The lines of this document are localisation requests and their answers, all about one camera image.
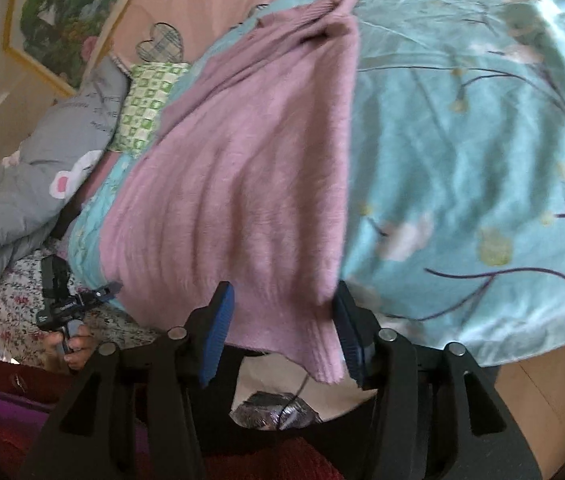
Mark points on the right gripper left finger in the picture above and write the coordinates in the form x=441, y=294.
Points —
x=91, y=433

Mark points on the dark foil bag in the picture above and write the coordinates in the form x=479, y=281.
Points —
x=274, y=411

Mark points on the mauve knitted sweater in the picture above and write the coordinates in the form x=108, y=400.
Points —
x=247, y=182

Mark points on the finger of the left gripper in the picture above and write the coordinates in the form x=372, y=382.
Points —
x=101, y=295

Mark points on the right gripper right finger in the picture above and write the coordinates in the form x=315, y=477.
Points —
x=436, y=413

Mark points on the gold framed landscape painting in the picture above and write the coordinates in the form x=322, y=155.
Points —
x=61, y=40

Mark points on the green checkered pillow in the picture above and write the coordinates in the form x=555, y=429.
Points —
x=150, y=88

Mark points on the floral bed sheet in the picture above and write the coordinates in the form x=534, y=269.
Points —
x=39, y=295

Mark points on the person's left hand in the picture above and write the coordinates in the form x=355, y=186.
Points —
x=63, y=355

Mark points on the pink heart-print duvet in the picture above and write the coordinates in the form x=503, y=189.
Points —
x=180, y=31

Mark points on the grey cartoon-print blanket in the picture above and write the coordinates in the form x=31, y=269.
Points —
x=52, y=163

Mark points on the teal floral quilt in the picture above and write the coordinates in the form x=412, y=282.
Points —
x=456, y=178

